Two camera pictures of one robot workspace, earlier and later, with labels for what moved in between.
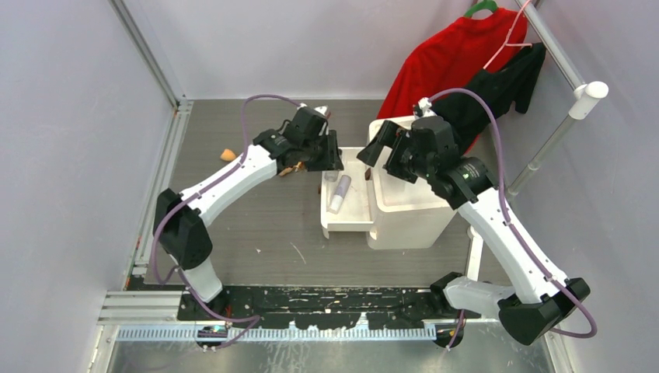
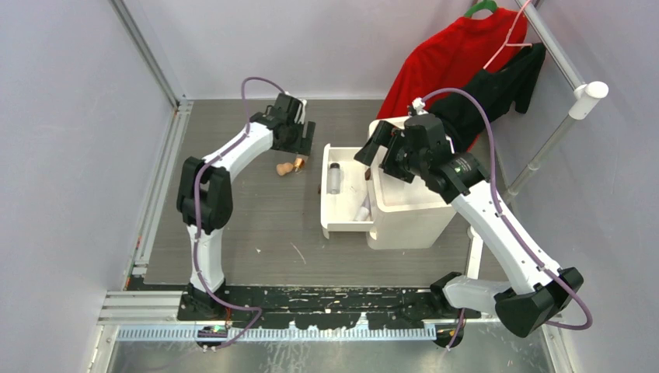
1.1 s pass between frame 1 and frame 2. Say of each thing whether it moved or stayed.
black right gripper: stayed
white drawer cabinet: stayed
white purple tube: moved
